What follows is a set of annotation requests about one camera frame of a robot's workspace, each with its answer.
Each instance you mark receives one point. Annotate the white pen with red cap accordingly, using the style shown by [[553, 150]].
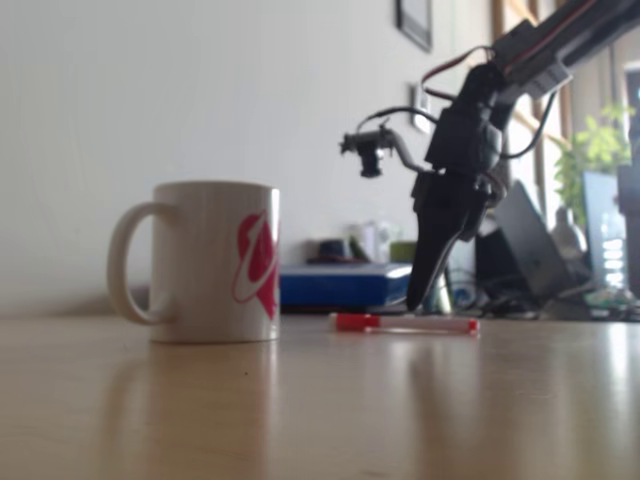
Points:
[[425, 326]]

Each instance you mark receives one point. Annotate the green cup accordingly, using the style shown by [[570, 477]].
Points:
[[402, 251]]

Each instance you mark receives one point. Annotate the grey laptop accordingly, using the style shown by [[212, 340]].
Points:
[[535, 240]]

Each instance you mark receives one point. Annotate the white plastic container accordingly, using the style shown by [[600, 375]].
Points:
[[372, 240]]

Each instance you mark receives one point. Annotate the grey desk lamp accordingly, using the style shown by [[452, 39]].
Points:
[[567, 232]]

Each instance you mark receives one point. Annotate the small black cylinder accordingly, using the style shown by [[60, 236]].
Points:
[[332, 248]]

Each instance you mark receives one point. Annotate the dark framed monitor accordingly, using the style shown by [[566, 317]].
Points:
[[595, 200]]

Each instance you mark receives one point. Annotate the blue flat box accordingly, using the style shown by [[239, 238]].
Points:
[[340, 287]]

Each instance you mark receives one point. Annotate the green leafy plant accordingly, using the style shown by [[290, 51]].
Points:
[[595, 145]]

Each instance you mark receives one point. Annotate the clear water bottle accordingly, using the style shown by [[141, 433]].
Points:
[[612, 250]]

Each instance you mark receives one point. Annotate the white mug with pink logo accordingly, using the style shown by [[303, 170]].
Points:
[[200, 260]]

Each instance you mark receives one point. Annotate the grey camera bracket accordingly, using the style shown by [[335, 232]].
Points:
[[405, 155]]

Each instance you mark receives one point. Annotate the small wall frame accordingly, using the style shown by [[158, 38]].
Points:
[[417, 100]]

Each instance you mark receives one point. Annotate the small black camera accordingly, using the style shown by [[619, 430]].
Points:
[[370, 147]]

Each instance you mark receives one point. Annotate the dark picture frame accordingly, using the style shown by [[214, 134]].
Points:
[[415, 20]]

